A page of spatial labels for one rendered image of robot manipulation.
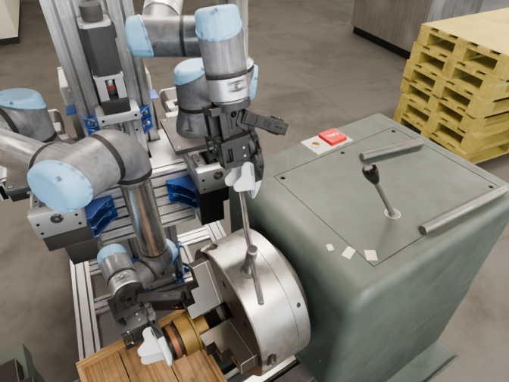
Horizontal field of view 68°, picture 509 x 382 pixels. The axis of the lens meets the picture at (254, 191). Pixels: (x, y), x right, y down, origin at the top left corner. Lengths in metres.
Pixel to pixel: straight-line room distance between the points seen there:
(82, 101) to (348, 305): 1.05
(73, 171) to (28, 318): 1.75
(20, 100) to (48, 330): 1.47
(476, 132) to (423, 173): 2.36
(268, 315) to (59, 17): 1.02
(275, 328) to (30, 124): 0.85
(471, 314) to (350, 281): 1.74
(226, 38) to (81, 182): 0.39
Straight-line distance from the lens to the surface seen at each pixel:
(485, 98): 3.23
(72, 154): 0.83
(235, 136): 0.70
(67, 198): 0.82
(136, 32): 0.78
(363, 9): 5.98
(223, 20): 0.66
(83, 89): 1.39
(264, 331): 0.79
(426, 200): 1.00
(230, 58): 0.66
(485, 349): 2.39
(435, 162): 1.14
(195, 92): 1.24
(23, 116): 1.21
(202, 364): 1.08
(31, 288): 2.62
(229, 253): 0.82
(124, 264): 1.01
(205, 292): 0.87
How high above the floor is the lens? 1.86
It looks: 40 degrees down
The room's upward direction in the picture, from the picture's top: straight up
